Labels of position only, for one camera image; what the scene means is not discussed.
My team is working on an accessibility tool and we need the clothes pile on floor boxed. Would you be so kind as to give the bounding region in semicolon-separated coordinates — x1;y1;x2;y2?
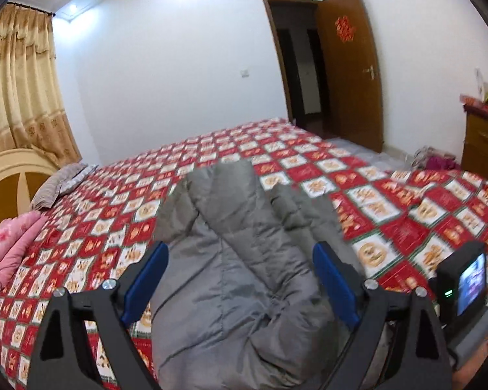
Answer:
425;152;458;171

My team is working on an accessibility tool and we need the curtain rod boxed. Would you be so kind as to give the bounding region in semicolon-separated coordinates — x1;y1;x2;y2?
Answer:
8;2;56;18

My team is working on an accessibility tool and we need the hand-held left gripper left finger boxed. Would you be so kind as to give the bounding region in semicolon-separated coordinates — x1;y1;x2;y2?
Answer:
26;241;170;390

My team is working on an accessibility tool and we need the white grey bag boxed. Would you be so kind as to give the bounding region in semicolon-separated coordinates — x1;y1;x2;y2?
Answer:
411;146;432;169

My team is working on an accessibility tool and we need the cream and brown headboard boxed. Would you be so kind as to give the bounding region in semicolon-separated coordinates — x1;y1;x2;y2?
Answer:
0;148;63;240

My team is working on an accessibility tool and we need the red printed bedspread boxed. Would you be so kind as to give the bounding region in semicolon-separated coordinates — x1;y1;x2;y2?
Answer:
0;117;488;390

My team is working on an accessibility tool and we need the beige patterned curtain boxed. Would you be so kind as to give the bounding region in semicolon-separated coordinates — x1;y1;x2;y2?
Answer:
0;3;82;167

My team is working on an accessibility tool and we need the person's right forearm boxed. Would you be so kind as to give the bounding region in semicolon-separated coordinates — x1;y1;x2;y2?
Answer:
451;345;488;390

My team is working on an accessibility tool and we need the grey puffer jacket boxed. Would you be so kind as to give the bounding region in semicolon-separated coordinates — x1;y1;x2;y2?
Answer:
148;158;391;390

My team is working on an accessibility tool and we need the brown wooden door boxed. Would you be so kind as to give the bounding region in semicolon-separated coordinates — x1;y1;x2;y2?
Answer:
316;0;385;154

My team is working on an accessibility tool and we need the brown door frame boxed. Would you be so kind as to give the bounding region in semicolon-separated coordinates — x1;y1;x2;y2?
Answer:
262;0;330;139

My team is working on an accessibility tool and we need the grey ruffled pillow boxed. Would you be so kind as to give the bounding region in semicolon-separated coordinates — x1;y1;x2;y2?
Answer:
30;162;100;211

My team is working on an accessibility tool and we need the red box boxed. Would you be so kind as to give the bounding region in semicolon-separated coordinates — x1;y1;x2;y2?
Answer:
459;94;488;111

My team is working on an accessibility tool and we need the pink folded quilt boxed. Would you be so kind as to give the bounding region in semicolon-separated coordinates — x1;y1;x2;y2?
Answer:
0;211;49;293

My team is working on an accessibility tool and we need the wooden cabinet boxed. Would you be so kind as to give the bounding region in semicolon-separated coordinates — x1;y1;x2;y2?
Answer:
460;103;488;177

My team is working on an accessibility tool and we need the red paper door decoration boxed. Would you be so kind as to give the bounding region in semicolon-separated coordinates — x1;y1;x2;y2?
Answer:
334;16;357;44

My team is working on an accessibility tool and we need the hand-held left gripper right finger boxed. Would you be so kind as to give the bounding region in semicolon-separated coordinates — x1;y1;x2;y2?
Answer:
312;241;458;390

